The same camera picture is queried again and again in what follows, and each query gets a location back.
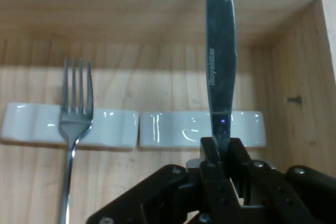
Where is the white ceramic cutlery rest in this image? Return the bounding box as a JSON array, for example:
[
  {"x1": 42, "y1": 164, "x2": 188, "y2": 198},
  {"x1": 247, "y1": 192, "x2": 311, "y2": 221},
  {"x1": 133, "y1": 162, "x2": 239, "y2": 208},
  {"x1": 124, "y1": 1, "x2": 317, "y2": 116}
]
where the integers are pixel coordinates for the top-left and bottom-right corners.
[
  {"x1": 139, "y1": 110, "x2": 267, "y2": 149},
  {"x1": 0, "y1": 102, "x2": 140, "y2": 153}
]

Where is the steel table knife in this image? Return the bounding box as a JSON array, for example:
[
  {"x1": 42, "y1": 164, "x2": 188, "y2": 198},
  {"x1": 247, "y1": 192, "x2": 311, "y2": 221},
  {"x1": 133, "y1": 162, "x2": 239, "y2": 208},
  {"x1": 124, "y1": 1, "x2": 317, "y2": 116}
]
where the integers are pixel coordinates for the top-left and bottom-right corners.
[{"x1": 204, "y1": 0, "x2": 238, "y2": 156}]

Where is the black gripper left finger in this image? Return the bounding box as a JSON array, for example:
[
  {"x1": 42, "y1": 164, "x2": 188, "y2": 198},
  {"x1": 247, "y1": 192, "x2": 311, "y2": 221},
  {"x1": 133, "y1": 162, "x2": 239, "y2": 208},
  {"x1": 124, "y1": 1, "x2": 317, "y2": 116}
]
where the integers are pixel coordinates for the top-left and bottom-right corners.
[{"x1": 86, "y1": 136, "x2": 245, "y2": 224}]

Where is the steel fork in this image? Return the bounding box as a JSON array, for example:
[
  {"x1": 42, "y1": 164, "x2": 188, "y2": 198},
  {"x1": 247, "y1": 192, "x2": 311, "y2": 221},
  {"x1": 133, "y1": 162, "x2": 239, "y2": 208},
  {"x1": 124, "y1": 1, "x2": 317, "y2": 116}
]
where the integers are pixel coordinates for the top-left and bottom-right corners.
[{"x1": 58, "y1": 57, "x2": 95, "y2": 224}]

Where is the wooden drawer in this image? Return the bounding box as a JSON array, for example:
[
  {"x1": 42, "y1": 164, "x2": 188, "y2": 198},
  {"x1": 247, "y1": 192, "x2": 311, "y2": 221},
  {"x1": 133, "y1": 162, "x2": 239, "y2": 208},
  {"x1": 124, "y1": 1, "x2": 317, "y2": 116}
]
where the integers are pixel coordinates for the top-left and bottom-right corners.
[{"x1": 0, "y1": 0, "x2": 336, "y2": 224}]

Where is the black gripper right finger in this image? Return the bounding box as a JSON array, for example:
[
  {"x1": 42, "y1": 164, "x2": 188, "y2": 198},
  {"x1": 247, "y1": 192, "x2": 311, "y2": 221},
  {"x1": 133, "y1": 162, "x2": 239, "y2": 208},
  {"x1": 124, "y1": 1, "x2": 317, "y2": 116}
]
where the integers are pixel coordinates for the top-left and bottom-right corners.
[{"x1": 229, "y1": 137, "x2": 336, "y2": 224}]

